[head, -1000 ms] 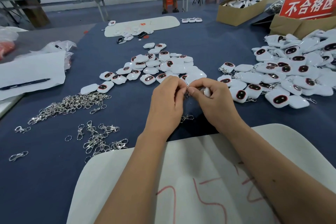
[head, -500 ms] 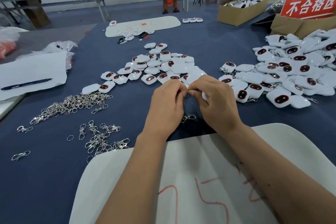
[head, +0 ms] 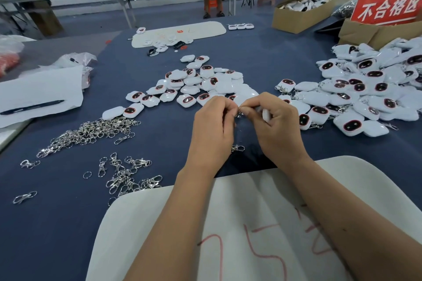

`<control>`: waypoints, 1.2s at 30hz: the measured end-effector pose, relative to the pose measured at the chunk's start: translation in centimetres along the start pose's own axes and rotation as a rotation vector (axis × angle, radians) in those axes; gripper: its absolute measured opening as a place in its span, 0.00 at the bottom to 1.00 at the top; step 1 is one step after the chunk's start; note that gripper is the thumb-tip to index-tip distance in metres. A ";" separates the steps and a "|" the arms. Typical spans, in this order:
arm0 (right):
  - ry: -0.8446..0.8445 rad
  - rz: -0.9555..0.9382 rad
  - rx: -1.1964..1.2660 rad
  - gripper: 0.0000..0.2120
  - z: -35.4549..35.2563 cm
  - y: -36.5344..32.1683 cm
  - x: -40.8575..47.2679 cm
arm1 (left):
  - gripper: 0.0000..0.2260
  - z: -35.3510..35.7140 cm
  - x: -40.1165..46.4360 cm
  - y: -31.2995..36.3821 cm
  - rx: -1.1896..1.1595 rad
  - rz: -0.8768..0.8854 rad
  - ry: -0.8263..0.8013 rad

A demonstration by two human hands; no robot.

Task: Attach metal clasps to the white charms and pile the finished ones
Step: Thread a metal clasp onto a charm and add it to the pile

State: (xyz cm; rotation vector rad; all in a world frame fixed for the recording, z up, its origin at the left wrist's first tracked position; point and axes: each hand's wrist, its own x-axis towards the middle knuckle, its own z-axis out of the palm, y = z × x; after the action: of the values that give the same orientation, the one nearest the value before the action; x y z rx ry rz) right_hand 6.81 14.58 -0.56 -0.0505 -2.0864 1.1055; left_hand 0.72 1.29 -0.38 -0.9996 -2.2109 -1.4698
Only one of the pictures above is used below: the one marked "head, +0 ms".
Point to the person's right hand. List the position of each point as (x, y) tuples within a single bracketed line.
[(280, 131)]

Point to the person's left hand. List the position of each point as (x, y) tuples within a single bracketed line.
[(211, 136)]

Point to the white tag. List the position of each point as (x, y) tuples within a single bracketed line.
[(266, 116)]

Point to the person's right forearm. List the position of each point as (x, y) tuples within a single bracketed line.
[(356, 221)]

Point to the person's left forearm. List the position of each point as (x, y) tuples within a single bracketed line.
[(168, 231)]

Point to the white foam board red marks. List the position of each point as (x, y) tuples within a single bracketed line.
[(264, 218)]

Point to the long white foam board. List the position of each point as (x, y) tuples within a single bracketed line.
[(208, 30)]

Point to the open cardboard box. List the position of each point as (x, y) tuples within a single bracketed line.
[(297, 20)]

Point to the flat brown cardboard box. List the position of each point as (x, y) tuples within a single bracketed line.
[(364, 34)]

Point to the red plastic stool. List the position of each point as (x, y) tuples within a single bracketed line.
[(214, 2)]

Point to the red sign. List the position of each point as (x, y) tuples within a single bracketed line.
[(389, 6)]

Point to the white paper sheet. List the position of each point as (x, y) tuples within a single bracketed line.
[(38, 90)]

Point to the black pen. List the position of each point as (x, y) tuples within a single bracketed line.
[(31, 107)]

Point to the orange bag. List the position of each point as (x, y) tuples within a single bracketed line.
[(9, 63)]

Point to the white plastic bag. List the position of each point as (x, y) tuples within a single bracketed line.
[(16, 42)]

